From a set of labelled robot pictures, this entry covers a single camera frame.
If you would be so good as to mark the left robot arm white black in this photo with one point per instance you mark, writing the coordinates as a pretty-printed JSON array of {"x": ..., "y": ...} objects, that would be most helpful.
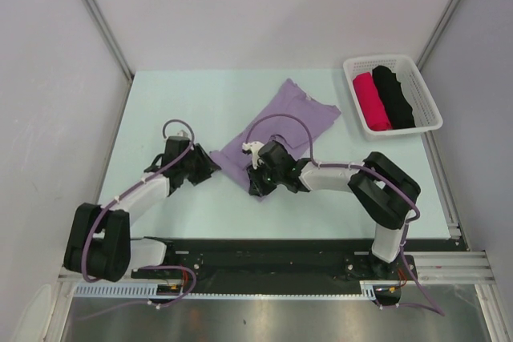
[{"x": 100, "y": 246}]

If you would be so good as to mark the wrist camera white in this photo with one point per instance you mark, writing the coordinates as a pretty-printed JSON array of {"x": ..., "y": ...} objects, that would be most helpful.
[
  {"x": 253, "y": 149},
  {"x": 183, "y": 134}
]

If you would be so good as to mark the rolled black t shirt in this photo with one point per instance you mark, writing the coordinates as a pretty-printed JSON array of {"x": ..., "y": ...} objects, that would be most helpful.
[{"x": 398, "y": 110}]

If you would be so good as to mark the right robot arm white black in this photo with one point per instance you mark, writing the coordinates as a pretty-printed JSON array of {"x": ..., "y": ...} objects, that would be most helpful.
[{"x": 385, "y": 191}]

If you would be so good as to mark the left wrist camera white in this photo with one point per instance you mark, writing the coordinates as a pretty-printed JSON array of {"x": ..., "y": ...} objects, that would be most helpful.
[{"x": 183, "y": 134}]

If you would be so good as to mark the purple t shirt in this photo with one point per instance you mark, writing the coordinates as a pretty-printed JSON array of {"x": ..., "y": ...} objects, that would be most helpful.
[{"x": 290, "y": 118}]

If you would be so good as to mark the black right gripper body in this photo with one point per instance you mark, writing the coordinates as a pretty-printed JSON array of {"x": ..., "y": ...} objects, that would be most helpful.
[{"x": 265, "y": 179}]

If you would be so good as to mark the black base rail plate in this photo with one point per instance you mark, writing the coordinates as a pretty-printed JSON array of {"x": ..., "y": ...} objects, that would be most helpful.
[{"x": 275, "y": 267}]

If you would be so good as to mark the white plastic basket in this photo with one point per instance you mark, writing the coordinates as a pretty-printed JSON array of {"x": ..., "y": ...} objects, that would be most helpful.
[{"x": 425, "y": 111}]

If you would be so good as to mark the rolled red t shirt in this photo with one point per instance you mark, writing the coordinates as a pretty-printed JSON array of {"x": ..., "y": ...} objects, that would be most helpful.
[{"x": 370, "y": 103}]

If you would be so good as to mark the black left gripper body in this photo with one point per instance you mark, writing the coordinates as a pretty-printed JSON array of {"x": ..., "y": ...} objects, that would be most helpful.
[{"x": 196, "y": 166}]

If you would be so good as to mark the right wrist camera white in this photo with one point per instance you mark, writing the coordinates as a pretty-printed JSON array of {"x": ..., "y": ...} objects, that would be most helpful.
[{"x": 253, "y": 149}]

